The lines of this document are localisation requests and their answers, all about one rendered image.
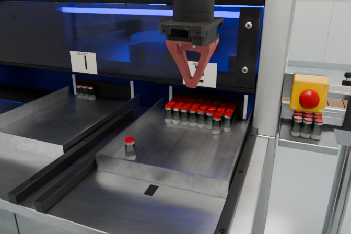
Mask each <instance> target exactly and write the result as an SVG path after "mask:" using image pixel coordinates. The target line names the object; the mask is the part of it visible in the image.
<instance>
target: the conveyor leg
mask: <svg viewBox="0 0 351 234"><path fill-rule="evenodd" d="M337 144H339V145H341V148H340V153H339V156H338V160H337V165H336V169H335V174H334V179H333V183H332V188H331V192H330V197H329V202H328V205H327V210H326V214H325V219H324V224H323V228H322V233H321V234H341V231H342V226H343V222H344V218H345V214H346V210H347V206H348V202H349V198H350V194H351V145H350V144H343V143H337Z"/></svg>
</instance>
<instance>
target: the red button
mask: <svg viewBox="0 0 351 234"><path fill-rule="evenodd" d="M319 102H320V98H319V95H318V93H317V92H316V91H314V90H311V89H307V90H304V91H303V92H302V93H301V94H300V96H299V103H300V105H301V106H302V107H303V108H306V109H313V108H315V107H316V106H317V105H318V104H319Z"/></svg>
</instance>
